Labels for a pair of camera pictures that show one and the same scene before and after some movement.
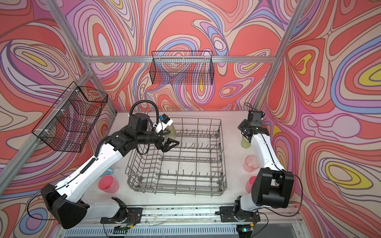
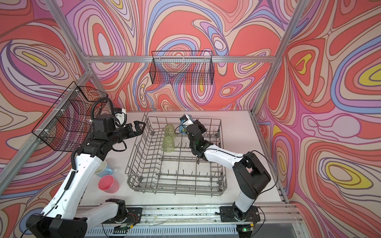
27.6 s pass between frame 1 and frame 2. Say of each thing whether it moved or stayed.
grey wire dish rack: stayed
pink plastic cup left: stayed
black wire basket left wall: stayed
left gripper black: moved
